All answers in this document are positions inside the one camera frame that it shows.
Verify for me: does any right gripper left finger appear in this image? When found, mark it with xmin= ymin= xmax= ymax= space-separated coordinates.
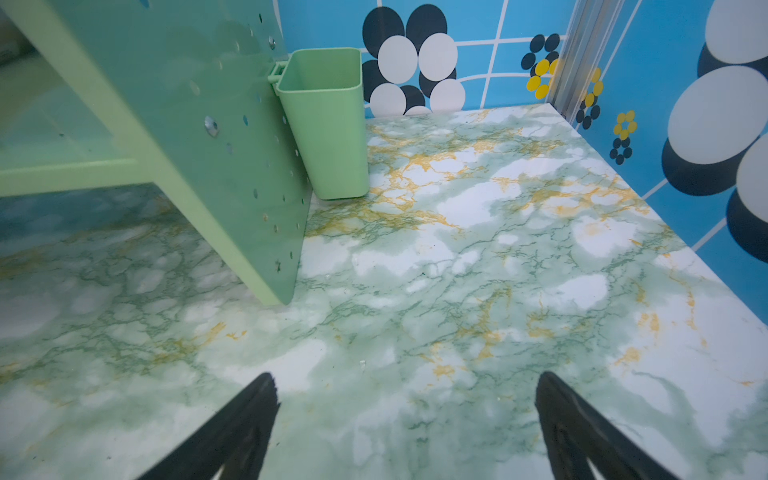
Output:
xmin=141 ymin=372 xmax=280 ymax=479

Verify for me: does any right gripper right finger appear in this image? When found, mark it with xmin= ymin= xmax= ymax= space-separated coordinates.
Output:
xmin=535 ymin=371 xmax=676 ymax=480

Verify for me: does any green wooden shelf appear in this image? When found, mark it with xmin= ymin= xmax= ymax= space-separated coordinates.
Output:
xmin=1 ymin=1 xmax=311 ymax=305

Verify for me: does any green cup on shelf side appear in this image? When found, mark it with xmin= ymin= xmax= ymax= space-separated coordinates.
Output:
xmin=268 ymin=48 xmax=370 ymax=200

